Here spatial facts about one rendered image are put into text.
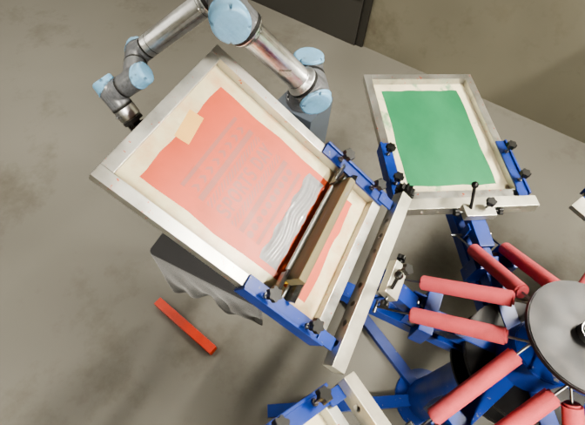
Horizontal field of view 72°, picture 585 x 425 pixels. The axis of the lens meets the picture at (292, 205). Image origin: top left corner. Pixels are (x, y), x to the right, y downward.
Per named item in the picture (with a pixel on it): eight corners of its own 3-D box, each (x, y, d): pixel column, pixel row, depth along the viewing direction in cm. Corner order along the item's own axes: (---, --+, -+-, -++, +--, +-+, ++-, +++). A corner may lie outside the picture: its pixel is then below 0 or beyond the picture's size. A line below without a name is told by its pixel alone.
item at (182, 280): (173, 293, 188) (151, 253, 153) (178, 286, 190) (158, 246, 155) (259, 338, 179) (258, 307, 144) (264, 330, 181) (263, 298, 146)
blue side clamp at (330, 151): (312, 157, 142) (324, 150, 137) (319, 147, 145) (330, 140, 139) (370, 209, 151) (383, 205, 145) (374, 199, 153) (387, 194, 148)
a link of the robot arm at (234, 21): (332, 78, 151) (226, -32, 113) (340, 106, 144) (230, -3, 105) (306, 96, 157) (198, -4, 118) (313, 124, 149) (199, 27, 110)
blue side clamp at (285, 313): (233, 290, 114) (244, 288, 109) (242, 276, 117) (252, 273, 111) (309, 345, 123) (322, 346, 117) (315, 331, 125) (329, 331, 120)
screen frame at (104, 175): (88, 178, 100) (90, 173, 97) (212, 50, 130) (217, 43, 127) (313, 343, 122) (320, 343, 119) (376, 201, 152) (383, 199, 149)
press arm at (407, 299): (369, 284, 135) (379, 283, 131) (375, 270, 138) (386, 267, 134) (403, 313, 140) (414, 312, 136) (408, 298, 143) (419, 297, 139)
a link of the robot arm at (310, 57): (318, 70, 162) (321, 40, 151) (324, 93, 155) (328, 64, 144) (288, 71, 161) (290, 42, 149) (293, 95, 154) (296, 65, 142)
